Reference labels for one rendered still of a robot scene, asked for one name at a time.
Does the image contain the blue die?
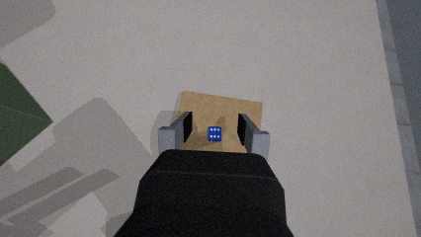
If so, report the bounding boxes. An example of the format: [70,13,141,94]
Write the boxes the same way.
[209,126,221,141]

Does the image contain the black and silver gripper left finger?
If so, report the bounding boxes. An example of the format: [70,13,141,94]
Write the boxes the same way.
[158,112,192,155]

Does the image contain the tan square mat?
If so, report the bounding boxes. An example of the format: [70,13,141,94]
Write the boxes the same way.
[176,91,263,153]

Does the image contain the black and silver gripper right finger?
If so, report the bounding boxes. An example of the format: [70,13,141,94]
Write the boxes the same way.
[237,114,271,162]

